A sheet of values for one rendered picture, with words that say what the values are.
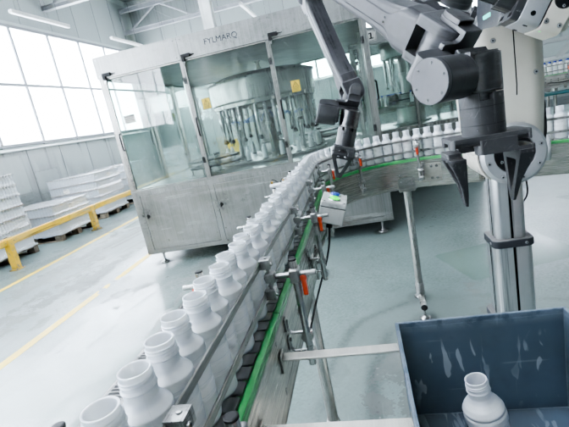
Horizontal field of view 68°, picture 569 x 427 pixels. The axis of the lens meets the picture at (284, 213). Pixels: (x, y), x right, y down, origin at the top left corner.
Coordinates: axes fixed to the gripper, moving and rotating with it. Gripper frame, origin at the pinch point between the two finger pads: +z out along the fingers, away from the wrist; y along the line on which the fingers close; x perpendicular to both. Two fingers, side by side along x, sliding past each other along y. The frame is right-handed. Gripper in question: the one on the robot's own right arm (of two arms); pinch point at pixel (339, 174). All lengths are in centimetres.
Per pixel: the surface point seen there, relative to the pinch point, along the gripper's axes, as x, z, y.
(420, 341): 22, 22, 51
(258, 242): -15.0, 11.6, 40.7
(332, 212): 0.1, 11.0, 3.8
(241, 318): -12, 17, 64
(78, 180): -544, 225, -687
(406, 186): 41, 22, -130
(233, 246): -18, 9, 53
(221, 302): -15, 12, 70
